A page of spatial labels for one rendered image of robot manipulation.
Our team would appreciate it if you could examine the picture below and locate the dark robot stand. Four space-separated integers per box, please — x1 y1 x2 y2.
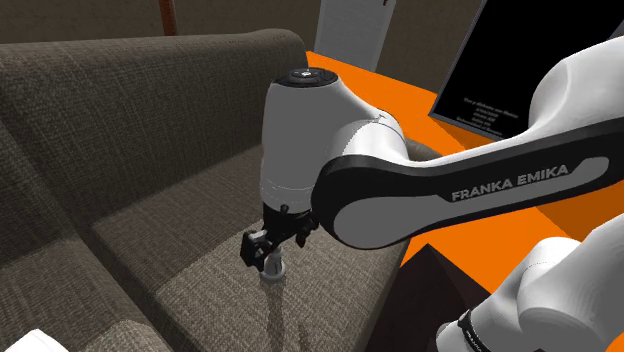
365 243 494 352

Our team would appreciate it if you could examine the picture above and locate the black flat screen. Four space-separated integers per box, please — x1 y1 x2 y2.
428 0 624 143

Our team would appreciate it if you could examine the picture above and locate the small white bottle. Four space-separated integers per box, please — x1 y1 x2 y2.
260 245 287 283

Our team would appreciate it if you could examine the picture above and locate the white door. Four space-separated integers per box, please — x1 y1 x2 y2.
313 0 397 73

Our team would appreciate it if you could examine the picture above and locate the white flat object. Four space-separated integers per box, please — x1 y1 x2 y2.
1 328 70 352

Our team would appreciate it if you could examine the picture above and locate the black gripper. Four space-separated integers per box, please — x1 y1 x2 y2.
239 201 321 273

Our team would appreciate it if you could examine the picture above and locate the brown wooden pole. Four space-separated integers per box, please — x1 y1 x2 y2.
158 0 179 37

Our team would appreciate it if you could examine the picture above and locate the brown fabric sofa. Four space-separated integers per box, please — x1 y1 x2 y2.
0 28 443 352

